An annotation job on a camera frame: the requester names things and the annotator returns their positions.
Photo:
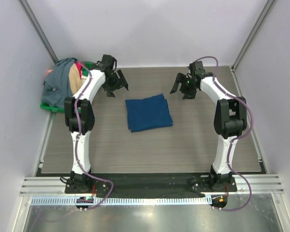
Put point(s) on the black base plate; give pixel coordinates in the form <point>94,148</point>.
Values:
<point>149,186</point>

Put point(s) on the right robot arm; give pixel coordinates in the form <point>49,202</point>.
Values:
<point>230,120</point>

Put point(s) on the blue t shirt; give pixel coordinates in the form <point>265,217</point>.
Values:
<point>148,113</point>

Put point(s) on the left frame post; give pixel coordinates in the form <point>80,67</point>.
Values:
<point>38,29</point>

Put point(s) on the grey t shirt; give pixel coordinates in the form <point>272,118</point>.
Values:
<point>57,85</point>

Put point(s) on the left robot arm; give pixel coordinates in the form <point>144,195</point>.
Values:
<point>80,119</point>

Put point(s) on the green plastic bin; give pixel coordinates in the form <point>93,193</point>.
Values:
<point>84,77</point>

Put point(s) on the tan beige t shirt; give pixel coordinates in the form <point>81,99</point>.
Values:
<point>75,79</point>

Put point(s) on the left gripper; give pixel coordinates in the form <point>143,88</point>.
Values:
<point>110,89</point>

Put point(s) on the pink red t shirt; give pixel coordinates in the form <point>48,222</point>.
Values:
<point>80,67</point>

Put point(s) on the aluminium rail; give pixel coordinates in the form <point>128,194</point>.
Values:
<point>255,183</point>

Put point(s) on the frame post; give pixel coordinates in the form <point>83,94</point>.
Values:
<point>38,29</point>
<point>253,33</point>

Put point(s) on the slotted cable duct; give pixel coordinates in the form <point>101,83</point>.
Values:
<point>89,201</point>

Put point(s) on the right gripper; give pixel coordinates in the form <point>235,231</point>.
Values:
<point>180,78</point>

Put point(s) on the right frame post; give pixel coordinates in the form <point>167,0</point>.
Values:
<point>253,33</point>

